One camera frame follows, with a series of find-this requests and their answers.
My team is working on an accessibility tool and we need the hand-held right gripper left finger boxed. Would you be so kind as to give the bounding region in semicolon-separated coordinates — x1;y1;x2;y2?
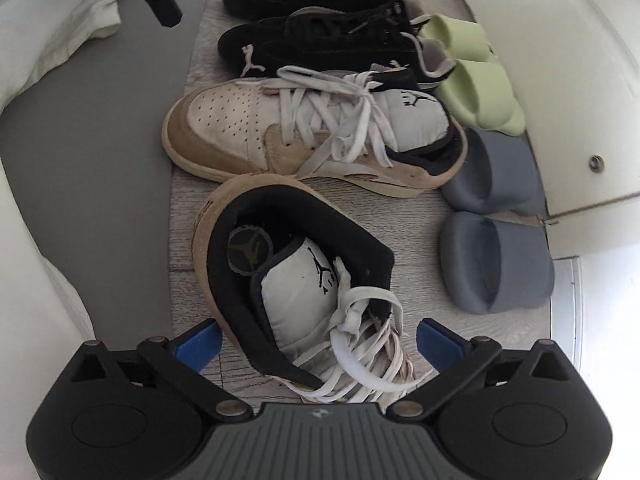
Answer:
67;319;253;420

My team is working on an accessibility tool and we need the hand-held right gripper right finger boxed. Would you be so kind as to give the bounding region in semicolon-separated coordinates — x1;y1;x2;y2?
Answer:
386;317;576;420

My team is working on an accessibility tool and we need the tan and white sneaker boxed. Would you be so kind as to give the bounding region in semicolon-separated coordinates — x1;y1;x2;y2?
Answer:
161;65;468;198
192;172;436;406

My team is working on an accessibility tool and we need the grey slide sandal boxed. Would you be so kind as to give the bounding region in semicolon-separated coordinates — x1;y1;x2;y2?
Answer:
440;211;556;315
440;127;546;216

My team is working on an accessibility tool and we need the white cloth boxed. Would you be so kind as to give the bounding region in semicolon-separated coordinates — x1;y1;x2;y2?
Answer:
0;0;123;106

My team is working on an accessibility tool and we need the light green slide sandal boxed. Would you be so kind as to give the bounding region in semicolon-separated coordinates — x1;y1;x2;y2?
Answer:
437;57;527;137
417;14;501;68

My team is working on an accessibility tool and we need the white panelled door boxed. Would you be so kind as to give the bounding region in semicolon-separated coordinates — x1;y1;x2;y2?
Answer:
440;0;640;216

